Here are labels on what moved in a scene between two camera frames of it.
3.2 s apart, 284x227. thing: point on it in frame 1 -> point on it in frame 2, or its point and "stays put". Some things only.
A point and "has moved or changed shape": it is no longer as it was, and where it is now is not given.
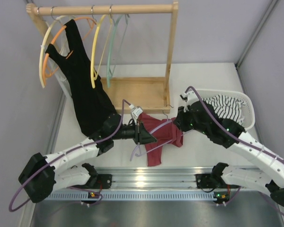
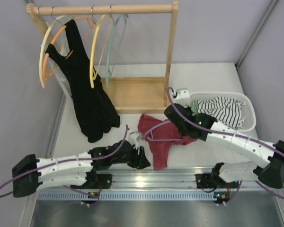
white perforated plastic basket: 248,111 stays put
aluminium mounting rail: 154,178 stays put
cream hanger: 44,46 stays put
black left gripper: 138,133 -> 137,157
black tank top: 92,104 stays put
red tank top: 164,131 has moved or changed shape
